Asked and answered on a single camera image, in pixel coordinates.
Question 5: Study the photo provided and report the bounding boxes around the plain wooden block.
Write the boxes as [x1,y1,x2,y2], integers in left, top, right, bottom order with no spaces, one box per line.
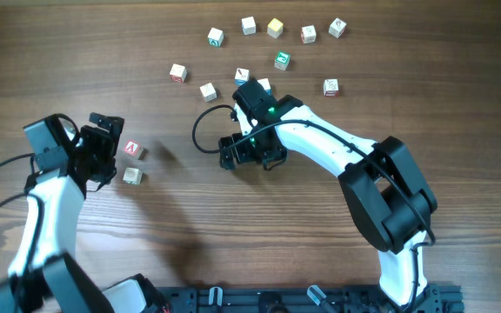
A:
[123,167,144,185]

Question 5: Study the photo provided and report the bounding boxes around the yellow wooden block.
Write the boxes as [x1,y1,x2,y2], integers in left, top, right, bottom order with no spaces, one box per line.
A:
[267,18,284,38]

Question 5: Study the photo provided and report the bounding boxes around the white wooden block top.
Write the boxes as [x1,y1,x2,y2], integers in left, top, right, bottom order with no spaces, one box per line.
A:
[241,17,257,36]

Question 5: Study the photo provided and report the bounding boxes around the wooden block red bottom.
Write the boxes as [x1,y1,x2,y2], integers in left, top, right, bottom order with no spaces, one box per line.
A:
[323,78,339,97]

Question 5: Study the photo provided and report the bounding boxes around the wooden block red stripes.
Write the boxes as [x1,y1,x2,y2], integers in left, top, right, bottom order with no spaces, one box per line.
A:
[199,83,217,102]

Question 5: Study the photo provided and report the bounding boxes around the wooden block blue side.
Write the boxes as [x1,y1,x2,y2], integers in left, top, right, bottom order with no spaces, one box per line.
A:
[257,78,271,95]

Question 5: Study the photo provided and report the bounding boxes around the wooden block teal side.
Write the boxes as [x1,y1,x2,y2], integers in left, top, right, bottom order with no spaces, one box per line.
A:
[207,27,224,48]

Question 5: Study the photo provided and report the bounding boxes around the left camera cable black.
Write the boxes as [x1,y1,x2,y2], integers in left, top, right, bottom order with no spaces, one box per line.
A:
[0,153,35,208]

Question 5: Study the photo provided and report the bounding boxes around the right camera cable black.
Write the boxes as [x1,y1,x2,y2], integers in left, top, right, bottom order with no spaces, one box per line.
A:
[191,103,437,313]

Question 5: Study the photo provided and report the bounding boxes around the wooden block far right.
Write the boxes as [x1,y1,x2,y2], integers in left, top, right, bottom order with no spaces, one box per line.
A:
[328,17,347,38]

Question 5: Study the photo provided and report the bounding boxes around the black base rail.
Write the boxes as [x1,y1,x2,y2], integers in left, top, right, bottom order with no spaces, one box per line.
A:
[158,284,465,313]

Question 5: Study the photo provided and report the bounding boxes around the wooden block blue picture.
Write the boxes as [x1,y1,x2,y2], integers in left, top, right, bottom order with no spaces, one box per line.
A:
[234,68,250,86]

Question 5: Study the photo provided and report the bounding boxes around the wooden block red picture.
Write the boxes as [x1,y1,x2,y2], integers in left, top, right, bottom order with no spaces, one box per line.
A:
[301,25,317,44]

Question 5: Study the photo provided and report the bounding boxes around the green picture block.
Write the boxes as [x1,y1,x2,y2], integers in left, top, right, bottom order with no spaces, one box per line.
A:
[274,50,291,70]

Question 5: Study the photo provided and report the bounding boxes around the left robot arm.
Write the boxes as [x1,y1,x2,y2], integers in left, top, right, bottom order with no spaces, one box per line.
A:
[0,113,171,312]

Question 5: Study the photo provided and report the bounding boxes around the red A block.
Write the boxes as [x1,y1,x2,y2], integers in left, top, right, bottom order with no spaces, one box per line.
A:
[123,140,144,159]

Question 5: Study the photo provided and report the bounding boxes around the camera cable black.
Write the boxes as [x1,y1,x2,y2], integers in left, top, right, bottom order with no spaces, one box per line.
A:
[0,153,35,208]
[191,103,437,313]

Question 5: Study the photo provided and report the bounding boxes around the wooden block red left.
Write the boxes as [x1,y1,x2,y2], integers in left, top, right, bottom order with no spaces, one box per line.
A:
[170,63,187,83]

